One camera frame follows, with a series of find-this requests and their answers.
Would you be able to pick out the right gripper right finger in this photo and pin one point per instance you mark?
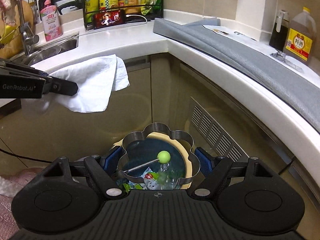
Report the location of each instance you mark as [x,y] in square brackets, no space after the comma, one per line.
[249,196]

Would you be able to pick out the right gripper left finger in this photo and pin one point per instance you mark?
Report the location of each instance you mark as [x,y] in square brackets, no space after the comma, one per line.
[67,195]

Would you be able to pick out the green snack wrapper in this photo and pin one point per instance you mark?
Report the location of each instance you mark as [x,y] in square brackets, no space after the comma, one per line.
[127,185]

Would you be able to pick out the white cloth rag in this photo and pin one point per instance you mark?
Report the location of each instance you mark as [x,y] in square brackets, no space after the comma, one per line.
[96,78]

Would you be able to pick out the clear plastic bottle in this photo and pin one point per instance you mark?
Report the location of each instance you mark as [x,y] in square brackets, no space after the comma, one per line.
[167,177]

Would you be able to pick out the white red-logo packet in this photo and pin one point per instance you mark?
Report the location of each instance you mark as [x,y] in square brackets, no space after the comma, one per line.
[151,180]

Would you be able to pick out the green ball metal stick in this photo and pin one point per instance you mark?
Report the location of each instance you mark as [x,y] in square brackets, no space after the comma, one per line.
[163,157]

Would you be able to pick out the flower shaped metal mould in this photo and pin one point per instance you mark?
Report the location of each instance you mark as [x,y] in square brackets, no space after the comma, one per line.
[181,140]

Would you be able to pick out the chrome kitchen faucet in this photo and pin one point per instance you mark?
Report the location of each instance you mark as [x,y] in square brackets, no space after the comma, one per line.
[26,28]

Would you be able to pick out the cream rimmed trash bin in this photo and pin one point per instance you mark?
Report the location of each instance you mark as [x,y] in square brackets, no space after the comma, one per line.
[183,152]

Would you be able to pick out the stainless steel sink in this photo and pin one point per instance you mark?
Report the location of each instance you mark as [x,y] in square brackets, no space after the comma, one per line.
[48,50]

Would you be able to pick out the silver cabinet vent grille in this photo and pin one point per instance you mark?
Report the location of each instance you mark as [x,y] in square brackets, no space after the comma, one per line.
[214,134]

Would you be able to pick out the pink hand soap bottle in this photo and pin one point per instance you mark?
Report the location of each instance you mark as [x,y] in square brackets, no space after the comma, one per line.
[50,19]

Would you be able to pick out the black spice rack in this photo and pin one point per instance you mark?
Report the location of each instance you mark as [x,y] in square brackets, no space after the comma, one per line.
[129,17]

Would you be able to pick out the smartphone with lit screen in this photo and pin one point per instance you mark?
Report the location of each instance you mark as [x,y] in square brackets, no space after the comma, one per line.
[108,19]

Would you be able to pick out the grey countertop mat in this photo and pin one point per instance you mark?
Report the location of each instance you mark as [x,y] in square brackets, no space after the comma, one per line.
[280,79]

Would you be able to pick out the white paper sheet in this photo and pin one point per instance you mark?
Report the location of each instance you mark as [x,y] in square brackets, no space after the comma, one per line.
[225,31]

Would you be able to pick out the dark soy sauce bottle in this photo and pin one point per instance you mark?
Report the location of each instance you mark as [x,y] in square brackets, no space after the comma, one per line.
[280,30]

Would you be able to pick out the large cooking wine jug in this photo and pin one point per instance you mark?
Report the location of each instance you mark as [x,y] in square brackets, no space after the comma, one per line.
[301,37]

